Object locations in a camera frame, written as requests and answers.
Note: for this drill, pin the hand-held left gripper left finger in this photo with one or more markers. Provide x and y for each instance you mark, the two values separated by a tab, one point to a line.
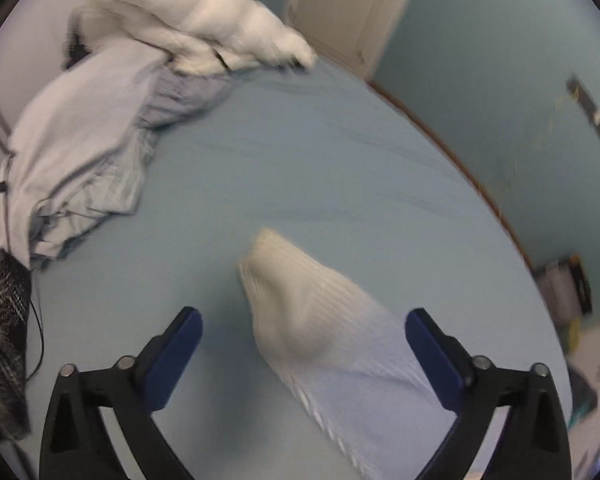
176	350

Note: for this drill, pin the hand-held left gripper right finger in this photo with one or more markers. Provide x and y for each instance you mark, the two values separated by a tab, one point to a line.
432	355

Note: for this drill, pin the white ribbed sock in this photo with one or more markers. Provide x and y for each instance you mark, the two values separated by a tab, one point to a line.
310	310

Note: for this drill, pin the black box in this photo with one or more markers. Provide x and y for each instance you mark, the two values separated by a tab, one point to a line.
576	285

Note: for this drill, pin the dark plaid cloth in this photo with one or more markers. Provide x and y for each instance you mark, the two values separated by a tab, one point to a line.
0	320

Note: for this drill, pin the bed with blue sheet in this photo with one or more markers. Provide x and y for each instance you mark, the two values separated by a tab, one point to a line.
300	170

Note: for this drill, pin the light blue crumpled blanket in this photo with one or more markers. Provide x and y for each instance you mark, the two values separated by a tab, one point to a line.
80	150

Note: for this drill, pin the white fluffy duvet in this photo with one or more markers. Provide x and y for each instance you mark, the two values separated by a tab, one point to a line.
205	15

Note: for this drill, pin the cream panel door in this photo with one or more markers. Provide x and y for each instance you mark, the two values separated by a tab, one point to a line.
352	5

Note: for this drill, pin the black strip on wall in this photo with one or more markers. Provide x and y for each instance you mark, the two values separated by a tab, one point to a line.
588	107

